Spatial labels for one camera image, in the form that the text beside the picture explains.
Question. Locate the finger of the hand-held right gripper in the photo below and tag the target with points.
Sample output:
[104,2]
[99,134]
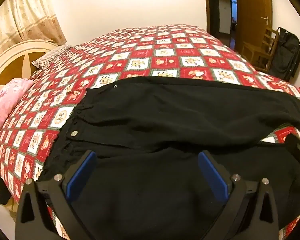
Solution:
[298,143]

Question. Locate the beige patterned curtain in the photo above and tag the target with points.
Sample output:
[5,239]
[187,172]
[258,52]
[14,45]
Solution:
[27,12]

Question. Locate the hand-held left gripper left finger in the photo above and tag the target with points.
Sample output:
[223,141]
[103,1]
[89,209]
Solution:
[80,176]

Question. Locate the black pants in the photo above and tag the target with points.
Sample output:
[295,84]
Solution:
[165,120]

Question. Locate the pink pillow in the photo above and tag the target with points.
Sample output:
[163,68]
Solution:
[7,100]

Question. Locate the black suitcase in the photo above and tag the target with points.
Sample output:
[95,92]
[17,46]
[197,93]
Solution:
[287,55]

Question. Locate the wooden chair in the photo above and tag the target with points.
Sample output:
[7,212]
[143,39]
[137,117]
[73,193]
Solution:
[263,52]

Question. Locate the brown wooden door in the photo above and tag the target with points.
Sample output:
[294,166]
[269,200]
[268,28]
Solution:
[252,22]

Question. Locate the striped pillow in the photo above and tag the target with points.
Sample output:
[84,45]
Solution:
[49,58]

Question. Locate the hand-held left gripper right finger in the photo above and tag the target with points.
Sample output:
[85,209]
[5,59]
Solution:
[213,177]

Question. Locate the cream and brown headboard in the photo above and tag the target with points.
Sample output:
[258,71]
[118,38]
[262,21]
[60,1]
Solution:
[7,63]

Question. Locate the dark wooden door frame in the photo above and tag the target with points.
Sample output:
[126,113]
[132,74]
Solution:
[215,5]

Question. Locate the red checked printed bedspread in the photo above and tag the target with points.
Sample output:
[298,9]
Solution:
[165,62]

